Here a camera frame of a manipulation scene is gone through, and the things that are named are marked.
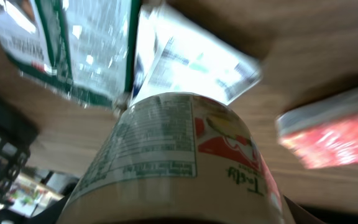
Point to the green lid jar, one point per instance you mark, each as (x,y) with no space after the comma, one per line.
(177,158)

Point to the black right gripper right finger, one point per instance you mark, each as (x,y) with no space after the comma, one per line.
(300,215)

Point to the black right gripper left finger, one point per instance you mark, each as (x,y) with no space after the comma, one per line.
(51,214)

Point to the white paper packet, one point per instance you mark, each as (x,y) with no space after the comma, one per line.
(175,55)

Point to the small red white carton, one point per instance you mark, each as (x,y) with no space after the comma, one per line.
(324,133)

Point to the green gloves packet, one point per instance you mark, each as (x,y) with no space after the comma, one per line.
(80,49)

